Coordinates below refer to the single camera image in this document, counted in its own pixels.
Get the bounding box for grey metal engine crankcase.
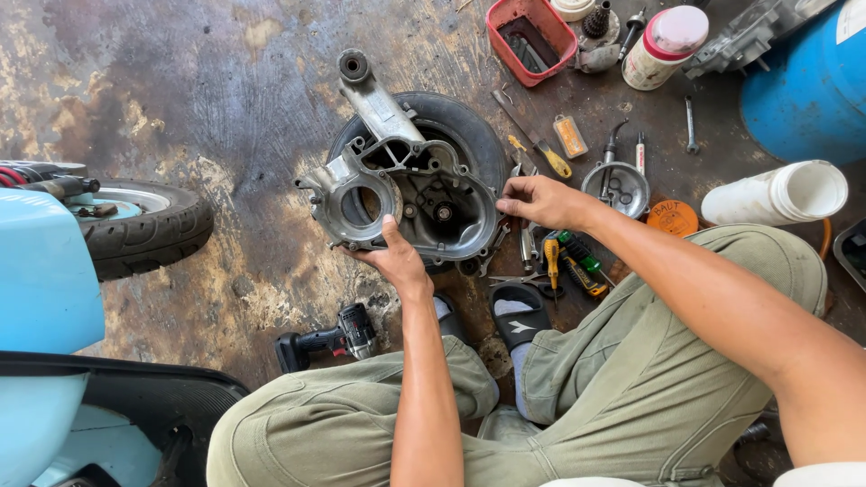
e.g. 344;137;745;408
295;49;506;262

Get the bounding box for metal file with yellow handle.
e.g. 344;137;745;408
490;89;573;181

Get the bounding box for blue plastic barrel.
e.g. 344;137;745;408
740;0;866;167

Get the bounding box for person's left hand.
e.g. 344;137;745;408
336;215;434;303

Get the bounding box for grey metal engine cover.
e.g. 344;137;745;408
682;0;841;80

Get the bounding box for yellow utility knife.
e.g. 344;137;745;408
559;253;609;299

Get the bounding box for white plastic jar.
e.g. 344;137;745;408
700;160;849;227

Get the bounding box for orange round lid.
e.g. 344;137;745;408
646;199;700;238

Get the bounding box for small orange plastic box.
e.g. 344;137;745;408
552;114;590;161

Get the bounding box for red plastic tray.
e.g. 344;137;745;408
486;0;580;88

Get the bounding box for plain black sandal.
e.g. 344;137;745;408
433;291;469;344

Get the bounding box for person's right hand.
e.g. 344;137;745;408
496;176;604;232

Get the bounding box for light blue scooter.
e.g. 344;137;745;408
0;161;251;487

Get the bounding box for green handled screwdriver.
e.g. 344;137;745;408
555;230;618;288

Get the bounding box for grey metal bracket part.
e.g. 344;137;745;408
574;43;621;74

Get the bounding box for loose black rubber tyre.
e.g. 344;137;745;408
327;91;509;276

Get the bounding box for yellow and black screwdriver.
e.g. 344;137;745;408
543;237;562;311

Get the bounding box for black cordless drill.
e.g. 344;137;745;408
274;302;380;374

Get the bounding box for round grey metal cover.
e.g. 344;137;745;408
580;161;652;221

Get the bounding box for grey metal puller tool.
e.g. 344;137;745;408
598;118;631;205

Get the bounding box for silver combination wrench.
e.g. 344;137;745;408
684;95;700;156

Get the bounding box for black plastic tray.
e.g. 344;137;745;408
832;217;866;294

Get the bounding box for metal scissors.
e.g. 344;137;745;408
488;271;567;300

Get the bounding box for dark metal gear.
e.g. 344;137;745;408
582;0;621;43

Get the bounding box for white bottle with pink cap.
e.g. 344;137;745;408
621;5;710;92

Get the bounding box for black sandal with white logo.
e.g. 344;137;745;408
489;282;553;354

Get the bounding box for person's olive trousers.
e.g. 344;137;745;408
206;224;829;487

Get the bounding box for white round lid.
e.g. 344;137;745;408
549;0;597;23

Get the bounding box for dark metal shaft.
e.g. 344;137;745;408
617;7;648;63

